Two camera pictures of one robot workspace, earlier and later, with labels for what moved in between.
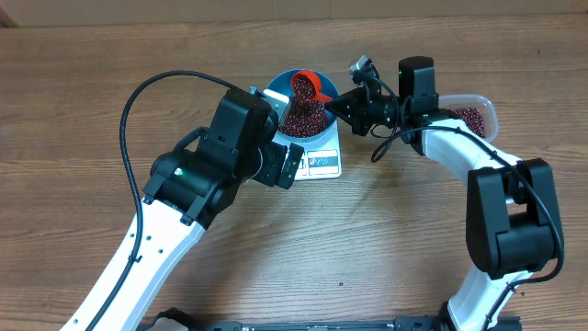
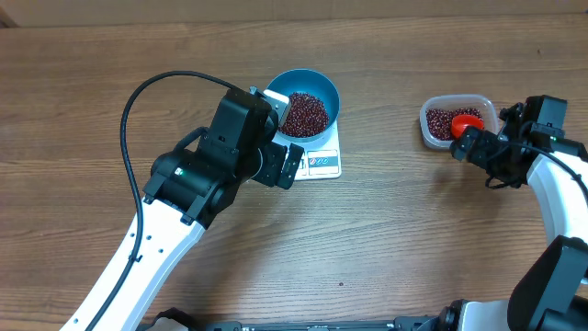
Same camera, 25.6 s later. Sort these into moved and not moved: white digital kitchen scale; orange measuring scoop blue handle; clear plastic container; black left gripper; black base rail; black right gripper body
Moved: orange measuring scoop blue handle; black right gripper body
Not moved: black left gripper; clear plastic container; black base rail; white digital kitchen scale
